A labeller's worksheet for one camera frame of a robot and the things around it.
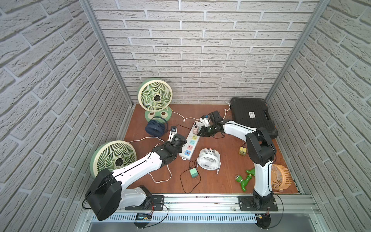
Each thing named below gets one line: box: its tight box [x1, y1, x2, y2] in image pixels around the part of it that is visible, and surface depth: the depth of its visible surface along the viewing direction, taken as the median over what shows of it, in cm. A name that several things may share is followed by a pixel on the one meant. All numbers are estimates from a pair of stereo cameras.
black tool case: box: [230, 97, 278, 140], surface depth 108 cm
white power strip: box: [179, 129, 201, 160], surface depth 94 cm
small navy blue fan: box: [144, 119, 166, 137], surface depth 96 cm
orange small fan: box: [271, 164, 293, 192], surface depth 75 cm
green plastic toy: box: [235, 168, 256, 192], surface depth 81 cm
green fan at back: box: [137, 77, 173, 122], surface depth 93 cm
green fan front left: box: [89, 140, 137, 177], surface depth 74 cm
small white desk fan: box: [196, 147, 222, 175], surface depth 81 cm
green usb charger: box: [189, 167, 199, 180], surface depth 84 cm
